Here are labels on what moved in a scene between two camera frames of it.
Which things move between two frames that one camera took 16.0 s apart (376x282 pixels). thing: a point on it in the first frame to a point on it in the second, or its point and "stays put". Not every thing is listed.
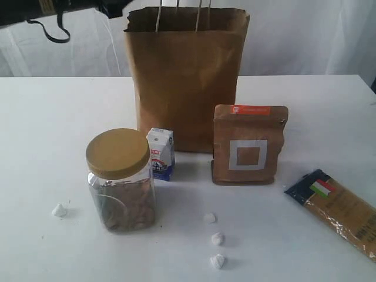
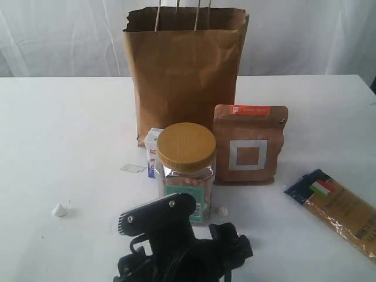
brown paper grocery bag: (186, 60) stays put
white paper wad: (210, 218) to (222, 211)
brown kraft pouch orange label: (248, 140) stays put
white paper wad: (59, 211) stays put
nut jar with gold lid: (120, 180) to (185, 154)
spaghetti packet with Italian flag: (349, 213) stays put
